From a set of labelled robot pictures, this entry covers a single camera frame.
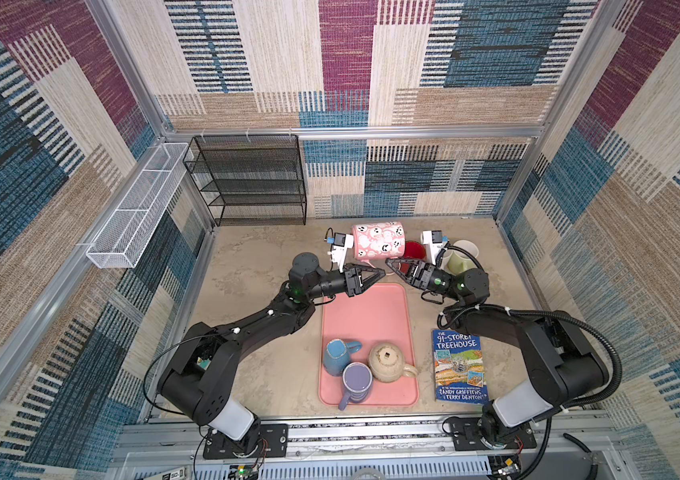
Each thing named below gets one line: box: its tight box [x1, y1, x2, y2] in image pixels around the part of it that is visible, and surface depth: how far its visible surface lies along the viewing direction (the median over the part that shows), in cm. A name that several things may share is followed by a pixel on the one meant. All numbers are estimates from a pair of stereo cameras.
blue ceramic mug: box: [323, 338, 363, 377], surface depth 79 cm
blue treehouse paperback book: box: [432, 329, 488, 404], surface depth 83 cm
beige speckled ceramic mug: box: [368, 342, 418, 383], surface depth 79 cm
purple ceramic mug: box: [338, 362, 373, 411], surface depth 76 cm
